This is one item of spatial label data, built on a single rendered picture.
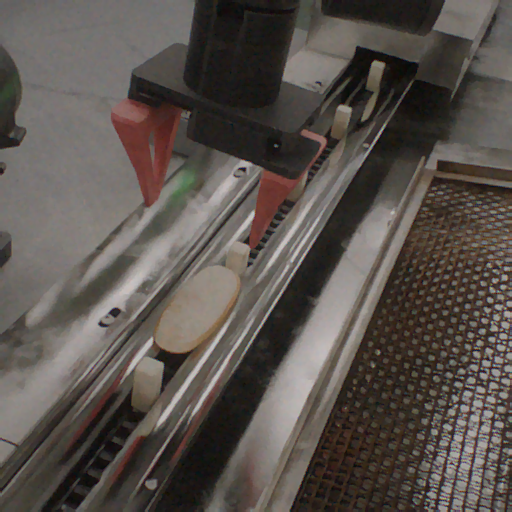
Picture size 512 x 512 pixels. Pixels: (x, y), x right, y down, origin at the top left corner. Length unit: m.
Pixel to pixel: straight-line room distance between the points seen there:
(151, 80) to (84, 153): 0.30
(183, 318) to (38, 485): 0.14
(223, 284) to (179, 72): 0.15
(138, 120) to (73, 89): 0.40
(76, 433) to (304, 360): 0.18
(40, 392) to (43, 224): 0.23
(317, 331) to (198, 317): 0.11
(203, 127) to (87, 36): 0.56
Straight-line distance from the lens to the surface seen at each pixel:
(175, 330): 0.52
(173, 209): 0.63
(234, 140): 0.47
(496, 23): 1.37
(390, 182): 0.82
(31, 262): 0.63
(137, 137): 0.50
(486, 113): 1.03
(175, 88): 0.48
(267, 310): 0.54
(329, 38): 0.96
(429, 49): 0.94
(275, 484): 0.40
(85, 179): 0.74
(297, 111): 0.48
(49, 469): 0.45
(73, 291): 0.54
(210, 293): 0.55
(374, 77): 0.95
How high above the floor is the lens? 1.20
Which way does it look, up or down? 35 degrees down
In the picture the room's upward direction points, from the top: 11 degrees clockwise
